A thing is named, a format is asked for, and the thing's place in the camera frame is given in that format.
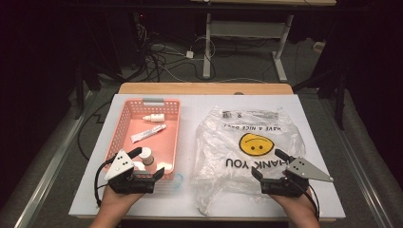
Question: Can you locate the person's left hand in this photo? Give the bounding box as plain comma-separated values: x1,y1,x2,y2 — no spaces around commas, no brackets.
100,185,144,212

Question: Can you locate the thin black floor cable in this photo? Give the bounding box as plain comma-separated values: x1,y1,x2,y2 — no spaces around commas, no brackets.
77,100,112,161

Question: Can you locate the clear plastic bag smiley print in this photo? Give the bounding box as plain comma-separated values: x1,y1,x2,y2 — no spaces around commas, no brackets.
191,105,307,217

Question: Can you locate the white ointment tube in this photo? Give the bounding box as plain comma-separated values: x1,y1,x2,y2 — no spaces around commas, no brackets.
130,123,167,144

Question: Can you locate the pink plastic basket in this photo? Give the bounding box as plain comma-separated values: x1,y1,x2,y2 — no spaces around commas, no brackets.
103,98,182,181

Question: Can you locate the wooden table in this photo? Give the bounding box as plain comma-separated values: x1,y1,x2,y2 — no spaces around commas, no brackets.
75,82,336,222

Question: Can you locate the person's right hand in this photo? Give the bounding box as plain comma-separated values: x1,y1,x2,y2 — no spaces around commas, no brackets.
269,191,318,219

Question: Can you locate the black metal stand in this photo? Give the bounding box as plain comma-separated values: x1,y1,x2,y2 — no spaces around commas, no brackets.
293,56,348,131

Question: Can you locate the white table board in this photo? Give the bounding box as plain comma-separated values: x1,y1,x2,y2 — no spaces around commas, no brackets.
68,93,346,219

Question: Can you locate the hand-held gripper black cable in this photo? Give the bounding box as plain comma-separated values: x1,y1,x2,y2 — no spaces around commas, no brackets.
302,183,321,220
93,158,115,207

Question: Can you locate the left hand-held gripper black cable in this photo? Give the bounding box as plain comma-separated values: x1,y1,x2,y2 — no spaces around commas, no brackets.
93,158,115,207

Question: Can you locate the white metal desk frame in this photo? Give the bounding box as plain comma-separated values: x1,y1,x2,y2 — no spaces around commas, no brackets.
189,0,336,84

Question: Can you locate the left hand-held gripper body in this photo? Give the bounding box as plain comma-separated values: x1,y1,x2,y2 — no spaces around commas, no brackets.
104,149,156,195

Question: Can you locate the right hand-held gripper black cable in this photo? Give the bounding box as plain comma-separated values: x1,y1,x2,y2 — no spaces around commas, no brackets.
302,183,321,220

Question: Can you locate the grey metal floor rail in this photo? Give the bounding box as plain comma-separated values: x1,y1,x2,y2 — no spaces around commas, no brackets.
13,91,96,228
319,94,397,228

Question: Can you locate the small jar with white lid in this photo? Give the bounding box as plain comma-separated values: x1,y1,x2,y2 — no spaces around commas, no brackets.
139,146,155,166

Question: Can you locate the tangle of black floor cables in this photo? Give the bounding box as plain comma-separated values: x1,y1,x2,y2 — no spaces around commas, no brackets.
134,22,218,84

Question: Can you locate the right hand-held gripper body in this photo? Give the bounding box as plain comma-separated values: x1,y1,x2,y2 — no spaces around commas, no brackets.
259,157,335,198

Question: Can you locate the white dropper bottle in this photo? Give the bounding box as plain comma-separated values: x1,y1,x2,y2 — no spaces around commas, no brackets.
142,113,166,124

